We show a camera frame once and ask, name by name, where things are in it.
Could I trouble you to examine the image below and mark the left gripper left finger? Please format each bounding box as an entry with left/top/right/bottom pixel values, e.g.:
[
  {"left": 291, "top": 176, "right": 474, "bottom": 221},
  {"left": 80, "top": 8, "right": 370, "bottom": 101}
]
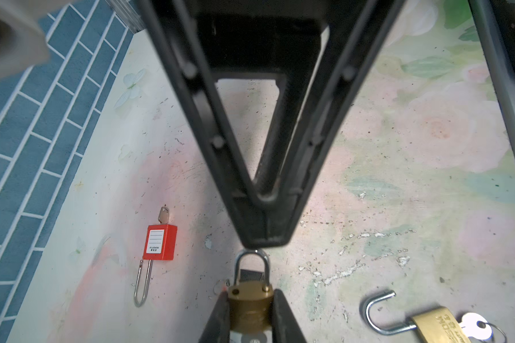
[{"left": 198, "top": 291, "right": 230, "bottom": 343}]

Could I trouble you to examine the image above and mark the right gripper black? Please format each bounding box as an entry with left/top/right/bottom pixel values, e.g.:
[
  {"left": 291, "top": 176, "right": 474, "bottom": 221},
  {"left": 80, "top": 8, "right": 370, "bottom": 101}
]
[{"left": 138, "top": 1, "right": 404, "bottom": 249}]

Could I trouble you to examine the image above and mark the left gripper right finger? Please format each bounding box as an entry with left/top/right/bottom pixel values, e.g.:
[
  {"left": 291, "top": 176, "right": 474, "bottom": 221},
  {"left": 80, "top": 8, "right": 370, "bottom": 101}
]
[{"left": 271, "top": 289, "right": 307, "bottom": 343}]

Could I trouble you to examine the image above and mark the small brass padlock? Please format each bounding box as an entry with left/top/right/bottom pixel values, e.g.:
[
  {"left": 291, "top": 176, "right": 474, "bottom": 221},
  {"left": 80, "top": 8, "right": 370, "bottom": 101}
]
[{"left": 227, "top": 249, "right": 274, "bottom": 334}]

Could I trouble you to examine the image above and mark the large brass padlock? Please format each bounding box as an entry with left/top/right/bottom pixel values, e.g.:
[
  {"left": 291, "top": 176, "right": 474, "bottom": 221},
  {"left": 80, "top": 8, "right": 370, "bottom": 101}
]
[{"left": 359, "top": 289, "right": 508, "bottom": 343}]

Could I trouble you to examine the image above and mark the red padlock with key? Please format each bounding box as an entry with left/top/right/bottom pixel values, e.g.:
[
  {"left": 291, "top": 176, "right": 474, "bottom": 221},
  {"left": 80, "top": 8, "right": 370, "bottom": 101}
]
[{"left": 133, "top": 205, "right": 178, "bottom": 308}]

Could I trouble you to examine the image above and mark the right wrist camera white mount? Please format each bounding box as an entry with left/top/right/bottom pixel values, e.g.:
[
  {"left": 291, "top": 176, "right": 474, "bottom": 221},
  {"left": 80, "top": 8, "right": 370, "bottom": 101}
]
[{"left": 0, "top": 0, "right": 69, "bottom": 79}]

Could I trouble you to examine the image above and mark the aluminium rail frame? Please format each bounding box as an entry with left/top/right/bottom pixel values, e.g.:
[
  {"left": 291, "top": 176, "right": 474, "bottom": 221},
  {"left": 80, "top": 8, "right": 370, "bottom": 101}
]
[{"left": 469, "top": 1, "right": 515, "bottom": 158}]

